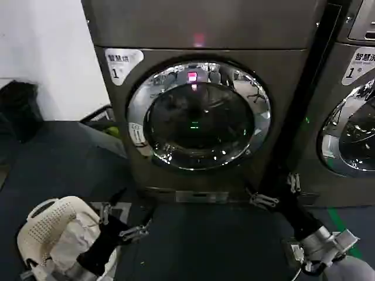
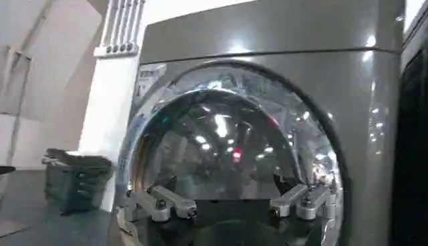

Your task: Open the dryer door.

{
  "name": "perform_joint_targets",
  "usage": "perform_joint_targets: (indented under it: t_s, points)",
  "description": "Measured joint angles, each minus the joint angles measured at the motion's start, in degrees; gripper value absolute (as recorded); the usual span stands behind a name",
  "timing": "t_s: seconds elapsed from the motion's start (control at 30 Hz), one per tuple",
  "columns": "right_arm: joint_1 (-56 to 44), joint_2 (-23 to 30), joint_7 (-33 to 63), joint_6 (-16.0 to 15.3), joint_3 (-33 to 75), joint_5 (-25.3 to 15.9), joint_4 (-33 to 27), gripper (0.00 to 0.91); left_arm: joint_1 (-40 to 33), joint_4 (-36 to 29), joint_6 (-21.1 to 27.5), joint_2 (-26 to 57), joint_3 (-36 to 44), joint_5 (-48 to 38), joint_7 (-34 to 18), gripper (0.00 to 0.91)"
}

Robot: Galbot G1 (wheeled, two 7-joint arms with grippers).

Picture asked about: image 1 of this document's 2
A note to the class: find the round glass dryer door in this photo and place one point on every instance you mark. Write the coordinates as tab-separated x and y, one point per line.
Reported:
199	123

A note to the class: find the white crumpled cloth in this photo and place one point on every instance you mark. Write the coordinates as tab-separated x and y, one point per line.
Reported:
73	237

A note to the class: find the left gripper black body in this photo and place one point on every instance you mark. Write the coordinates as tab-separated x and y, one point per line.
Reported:
102	246

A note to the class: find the grey dryer with door shut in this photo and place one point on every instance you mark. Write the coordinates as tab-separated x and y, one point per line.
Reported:
205	26

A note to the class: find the white label sticker with numeral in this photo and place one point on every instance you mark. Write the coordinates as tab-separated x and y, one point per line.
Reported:
120	65
359	67

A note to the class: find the black basket with white rim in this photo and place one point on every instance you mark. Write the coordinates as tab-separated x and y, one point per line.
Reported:
98	114

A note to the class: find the grey dryer beside black gap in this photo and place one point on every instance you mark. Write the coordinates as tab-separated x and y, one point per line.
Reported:
331	87

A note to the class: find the small white round-cornered sticker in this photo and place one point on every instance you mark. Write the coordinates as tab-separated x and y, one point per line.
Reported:
136	133

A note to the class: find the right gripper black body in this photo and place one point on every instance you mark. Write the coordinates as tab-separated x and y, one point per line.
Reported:
299	216

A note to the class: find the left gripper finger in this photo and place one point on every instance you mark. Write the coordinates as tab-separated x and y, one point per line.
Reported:
134	231
105	213

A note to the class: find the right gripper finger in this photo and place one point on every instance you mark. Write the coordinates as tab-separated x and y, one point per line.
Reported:
293	183
263	200

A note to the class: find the green cloth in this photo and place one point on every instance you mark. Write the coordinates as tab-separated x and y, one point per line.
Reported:
112	131

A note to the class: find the round chrome-rimmed glass door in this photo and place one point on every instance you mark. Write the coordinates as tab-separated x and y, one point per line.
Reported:
354	137

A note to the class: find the black bulky bag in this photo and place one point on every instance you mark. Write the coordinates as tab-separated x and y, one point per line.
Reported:
20	111

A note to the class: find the white perforated laundry basket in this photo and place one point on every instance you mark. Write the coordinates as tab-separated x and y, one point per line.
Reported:
49	219

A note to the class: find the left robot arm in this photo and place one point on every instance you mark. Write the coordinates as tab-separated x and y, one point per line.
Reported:
80	270

